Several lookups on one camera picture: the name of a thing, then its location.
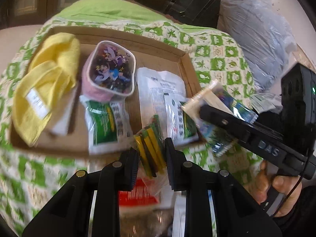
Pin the fairy print zip pouch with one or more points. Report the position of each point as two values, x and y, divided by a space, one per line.
109 73

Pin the green pillow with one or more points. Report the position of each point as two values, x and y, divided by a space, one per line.
104 11

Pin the clear plastic stuffed bag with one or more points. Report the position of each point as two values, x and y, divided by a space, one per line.
264 36

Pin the shallow cardboard tray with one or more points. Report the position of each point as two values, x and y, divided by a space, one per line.
149 53

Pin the clear plastic wrap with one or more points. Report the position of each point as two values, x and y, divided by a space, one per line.
156 222

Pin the white gauze pad packet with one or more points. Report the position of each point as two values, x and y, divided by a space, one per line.
152 86

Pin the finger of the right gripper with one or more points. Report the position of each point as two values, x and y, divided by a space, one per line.
234 125

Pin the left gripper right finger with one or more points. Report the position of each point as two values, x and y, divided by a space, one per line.
185 176

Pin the yellow green stick bundle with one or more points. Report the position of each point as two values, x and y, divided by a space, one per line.
148 142

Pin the green white granule sachet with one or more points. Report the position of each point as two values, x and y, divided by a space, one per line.
179 126

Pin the yellow towel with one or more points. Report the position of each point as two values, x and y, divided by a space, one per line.
51 74

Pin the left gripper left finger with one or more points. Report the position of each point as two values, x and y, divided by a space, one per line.
117 176

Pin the person's right hand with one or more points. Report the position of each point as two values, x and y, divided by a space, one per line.
259 187

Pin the dark blue snack packet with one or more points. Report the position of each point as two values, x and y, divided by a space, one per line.
216 96

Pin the green patterned quilt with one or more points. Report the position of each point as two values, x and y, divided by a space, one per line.
28 181

